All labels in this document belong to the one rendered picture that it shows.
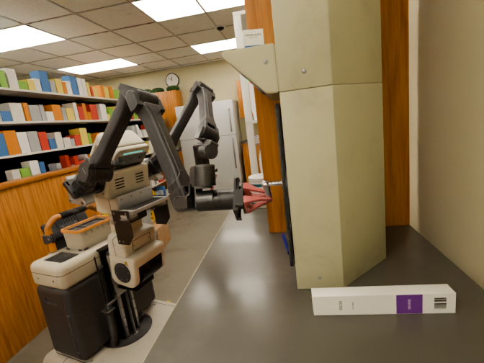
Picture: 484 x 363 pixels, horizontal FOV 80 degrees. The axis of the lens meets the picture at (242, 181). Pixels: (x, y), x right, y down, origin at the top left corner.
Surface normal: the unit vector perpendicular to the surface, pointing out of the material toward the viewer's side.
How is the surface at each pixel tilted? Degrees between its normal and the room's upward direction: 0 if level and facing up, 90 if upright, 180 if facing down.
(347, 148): 90
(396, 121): 90
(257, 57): 90
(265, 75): 90
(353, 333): 0
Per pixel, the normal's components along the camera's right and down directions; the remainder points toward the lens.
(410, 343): -0.12, -0.97
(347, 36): 0.59, 0.09
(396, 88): -0.14, 0.22
